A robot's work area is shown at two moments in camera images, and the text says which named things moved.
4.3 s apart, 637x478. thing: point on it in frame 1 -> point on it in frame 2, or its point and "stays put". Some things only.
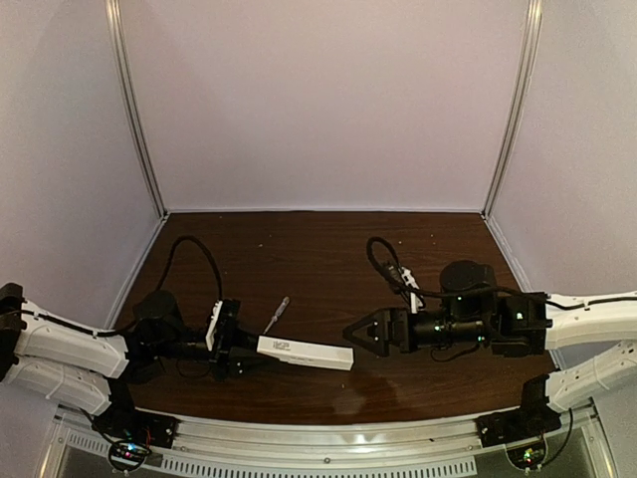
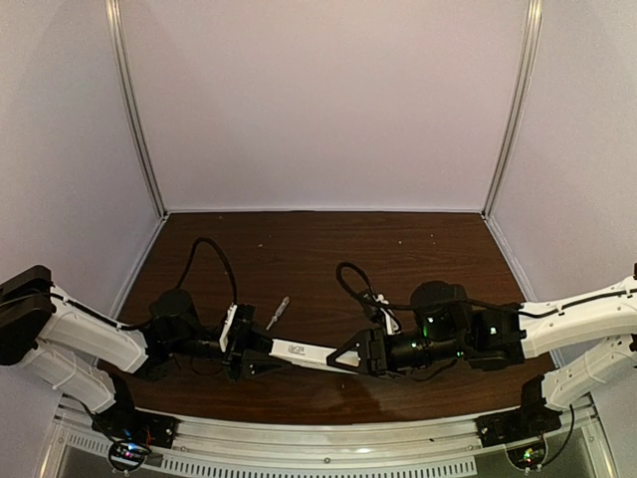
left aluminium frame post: x=119 y=48 stays put
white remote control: x=307 y=353 stays put
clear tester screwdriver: x=277 y=314 stays put
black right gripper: x=395 y=332 -> x=377 y=352
